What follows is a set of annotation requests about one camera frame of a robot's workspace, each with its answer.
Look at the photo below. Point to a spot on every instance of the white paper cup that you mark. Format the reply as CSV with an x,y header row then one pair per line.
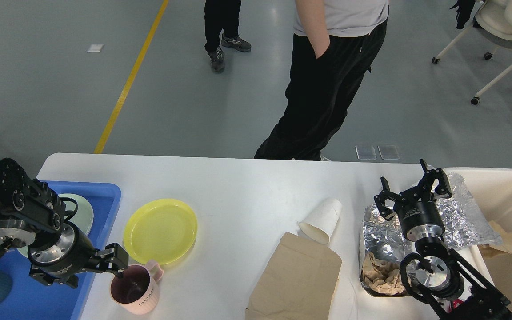
x,y
320,223

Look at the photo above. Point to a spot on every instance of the yellow plastic plate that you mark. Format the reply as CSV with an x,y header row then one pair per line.
x,y
163,230

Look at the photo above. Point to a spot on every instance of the white office chair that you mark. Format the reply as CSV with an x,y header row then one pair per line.
x,y
493,21

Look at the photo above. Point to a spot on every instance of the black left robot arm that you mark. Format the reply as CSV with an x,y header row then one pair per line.
x,y
34,216

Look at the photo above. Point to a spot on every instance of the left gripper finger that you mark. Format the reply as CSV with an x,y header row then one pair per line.
x,y
112,259

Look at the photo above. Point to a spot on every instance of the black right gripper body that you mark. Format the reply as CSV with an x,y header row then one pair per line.
x,y
418,215

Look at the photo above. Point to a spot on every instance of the person in grey shirt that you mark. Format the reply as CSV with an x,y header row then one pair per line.
x,y
334,45

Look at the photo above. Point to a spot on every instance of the brown paper bag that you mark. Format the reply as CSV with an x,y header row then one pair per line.
x,y
298,282

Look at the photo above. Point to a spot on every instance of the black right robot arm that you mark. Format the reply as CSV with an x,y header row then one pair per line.
x,y
434,274

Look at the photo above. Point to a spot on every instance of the blue plastic tray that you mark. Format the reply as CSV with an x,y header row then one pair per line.
x,y
30,300

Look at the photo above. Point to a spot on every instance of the foil tray with paper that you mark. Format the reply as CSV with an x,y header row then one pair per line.
x,y
382,247

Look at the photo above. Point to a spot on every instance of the crumpled foil sheet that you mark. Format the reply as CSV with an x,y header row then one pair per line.
x,y
465,224

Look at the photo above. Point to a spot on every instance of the pink HOME mug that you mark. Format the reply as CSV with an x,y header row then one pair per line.
x,y
138,290

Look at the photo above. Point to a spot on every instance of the person in black trousers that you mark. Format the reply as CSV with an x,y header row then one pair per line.
x,y
221,27

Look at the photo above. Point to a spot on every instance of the brown paper in bin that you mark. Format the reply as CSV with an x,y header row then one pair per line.
x,y
489,251

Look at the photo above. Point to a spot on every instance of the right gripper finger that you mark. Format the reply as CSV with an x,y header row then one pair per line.
x,y
386,194
434,183

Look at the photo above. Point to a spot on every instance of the pale green plate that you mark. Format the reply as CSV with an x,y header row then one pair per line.
x,y
83,219

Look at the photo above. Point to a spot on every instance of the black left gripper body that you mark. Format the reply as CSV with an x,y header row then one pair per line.
x,y
63,260

